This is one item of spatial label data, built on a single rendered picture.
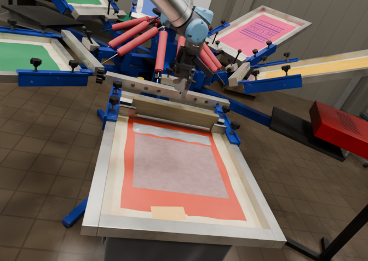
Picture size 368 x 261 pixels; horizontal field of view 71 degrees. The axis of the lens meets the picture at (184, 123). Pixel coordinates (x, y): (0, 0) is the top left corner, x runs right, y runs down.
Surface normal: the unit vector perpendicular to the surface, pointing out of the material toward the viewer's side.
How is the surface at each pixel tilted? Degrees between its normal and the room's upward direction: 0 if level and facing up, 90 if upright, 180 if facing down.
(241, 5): 90
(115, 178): 0
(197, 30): 90
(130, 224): 0
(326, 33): 90
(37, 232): 0
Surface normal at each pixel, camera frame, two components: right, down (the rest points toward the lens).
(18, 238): 0.30, -0.83
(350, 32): 0.09, 0.51
